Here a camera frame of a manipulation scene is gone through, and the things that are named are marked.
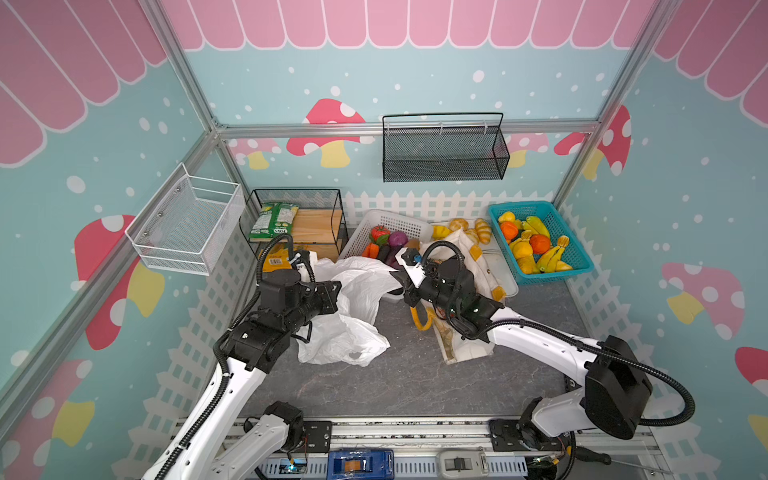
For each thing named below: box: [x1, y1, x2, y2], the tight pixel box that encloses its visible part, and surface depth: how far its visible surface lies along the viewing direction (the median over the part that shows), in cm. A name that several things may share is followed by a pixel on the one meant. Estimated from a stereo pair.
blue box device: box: [326, 448, 395, 480], surface depth 68 cm
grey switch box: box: [436, 449, 489, 479], surface depth 70 cm
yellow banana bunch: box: [536, 235, 573, 273], surface depth 108 cm
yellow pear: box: [511, 238, 535, 274], surface depth 105 cm
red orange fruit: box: [529, 234, 551, 255], surface depth 110 cm
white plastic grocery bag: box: [296, 257, 403, 367], surface depth 78 cm
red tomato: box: [371, 224, 391, 245], surface depth 111 cm
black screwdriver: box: [576, 447, 673, 475], surface depth 72 cm
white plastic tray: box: [475, 233, 519, 298], surface depth 111 cm
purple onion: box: [388, 230, 409, 247], surface depth 111 cm
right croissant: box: [474, 218, 492, 244], surface depth 118 cm
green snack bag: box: [248, 202, 300, 239], surface depth 99 cm
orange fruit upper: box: [500, 221, 519, 242], surface depth 111 cm
